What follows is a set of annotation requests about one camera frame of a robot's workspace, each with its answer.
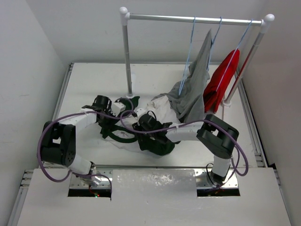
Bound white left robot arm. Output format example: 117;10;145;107
37;95;126;175

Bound aluminium table frame rail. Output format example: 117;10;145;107
7;63;74;226

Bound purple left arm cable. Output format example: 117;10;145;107
36;98;135;183

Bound red t shirt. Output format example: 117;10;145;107
203;49;240;113

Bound white metal clothes rack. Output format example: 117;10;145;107
119;7;275;106

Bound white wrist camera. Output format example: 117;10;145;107
136;108;147;119
111;102;126;117

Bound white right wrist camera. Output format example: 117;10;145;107
136;108;147;119

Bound green and white t shirt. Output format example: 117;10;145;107
99;96;179;156

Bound grey t shirt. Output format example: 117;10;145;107
153;31;213;123

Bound shiny metal base plate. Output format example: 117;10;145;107
70;168;240;190

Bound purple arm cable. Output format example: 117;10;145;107
119;110;249;177
36;98;135;183

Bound light blue hanger with red shirt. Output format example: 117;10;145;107
215;19;253;92

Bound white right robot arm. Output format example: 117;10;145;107
132;113;239;186

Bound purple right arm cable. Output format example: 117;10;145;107
119;110;249;177

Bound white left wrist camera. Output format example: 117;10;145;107
111;102;126;117

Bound light blue hanger with grey shirt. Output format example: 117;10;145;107
207;16;222;71

